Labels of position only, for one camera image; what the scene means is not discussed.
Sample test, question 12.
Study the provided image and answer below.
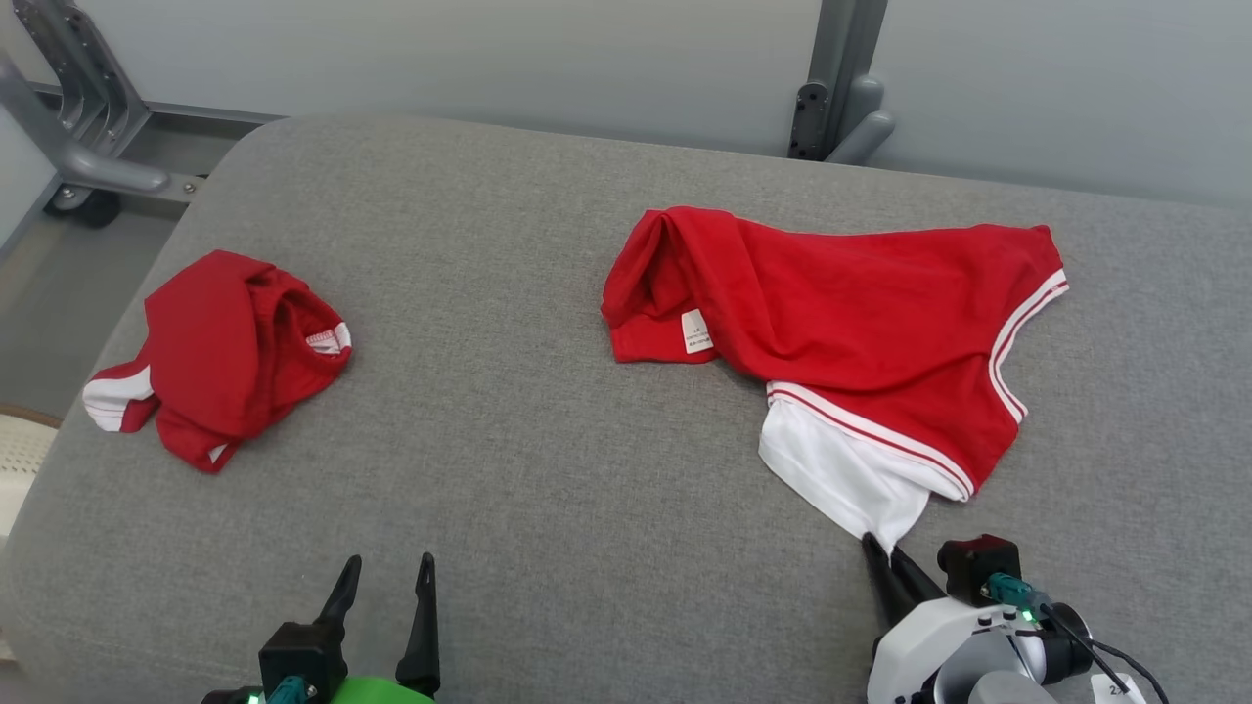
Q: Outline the grey metal frame leg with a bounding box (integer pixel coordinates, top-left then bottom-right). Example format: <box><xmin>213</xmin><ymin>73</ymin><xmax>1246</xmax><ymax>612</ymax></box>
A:
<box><xmin>0</xmin><ymin>0</ymin><xmax>208</xmax><ymax>208</ymax></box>

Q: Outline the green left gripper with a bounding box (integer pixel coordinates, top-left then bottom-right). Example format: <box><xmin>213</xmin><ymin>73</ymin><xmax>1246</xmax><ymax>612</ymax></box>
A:
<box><xmin>313</xmin><ymin>552</ymin><xmax>442</xmax><ymax>704</ymax></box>

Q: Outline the grey double metal post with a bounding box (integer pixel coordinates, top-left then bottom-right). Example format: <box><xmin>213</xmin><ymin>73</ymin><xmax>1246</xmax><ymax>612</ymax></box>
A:
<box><xmin>787</xmin><ymin>0</ymin><xmax>897</xmax><ymax>165</ymax></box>

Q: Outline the black caster wheel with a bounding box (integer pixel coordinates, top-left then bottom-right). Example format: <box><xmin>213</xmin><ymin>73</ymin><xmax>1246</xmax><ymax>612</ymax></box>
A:
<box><xmin>43</xmin><ymin>185</ymin><xmax>124</xmax><ymax>230</ymax></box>

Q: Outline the white perforated laundry basket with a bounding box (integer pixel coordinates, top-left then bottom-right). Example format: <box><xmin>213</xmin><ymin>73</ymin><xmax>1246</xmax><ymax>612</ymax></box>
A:
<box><xmin>0</xmin><ymin>405</ymin><xmax>63</xmax><ymax>541</ymax></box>

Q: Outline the small white cable label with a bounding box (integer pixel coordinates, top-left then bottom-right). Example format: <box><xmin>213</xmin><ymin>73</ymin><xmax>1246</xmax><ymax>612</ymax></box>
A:
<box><xmin>1090</xmin><ymin>672</ymin><xmax>1147</xmax><ymax>704</ymax></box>

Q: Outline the red Bulls basketball jersey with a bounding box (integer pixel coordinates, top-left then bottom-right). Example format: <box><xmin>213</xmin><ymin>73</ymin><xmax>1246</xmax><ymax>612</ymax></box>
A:
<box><xmin>601</xmin><ymin>205</ymin><xmax>1070</xmax><ymax>555</ymax></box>

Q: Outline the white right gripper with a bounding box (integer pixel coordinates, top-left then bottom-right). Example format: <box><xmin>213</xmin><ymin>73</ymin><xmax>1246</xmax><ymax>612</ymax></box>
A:
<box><xmin>861</xmin><ymin>533</ymin><xmax>1023</xmax><ymax>704</ymax></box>

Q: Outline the small red jersey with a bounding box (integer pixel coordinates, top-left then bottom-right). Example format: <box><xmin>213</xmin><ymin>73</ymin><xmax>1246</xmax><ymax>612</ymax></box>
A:
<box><xmin>82</xmin><ymin>249</ymin><xmax>353</xmax><ymax>475</ymax></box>

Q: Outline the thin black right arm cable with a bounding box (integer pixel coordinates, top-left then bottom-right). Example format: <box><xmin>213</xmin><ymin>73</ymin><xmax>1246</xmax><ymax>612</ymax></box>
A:
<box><xmin>986</xmin><ymin>573</ymin><xmax>1171</xmax><ymax>704</ymax></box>

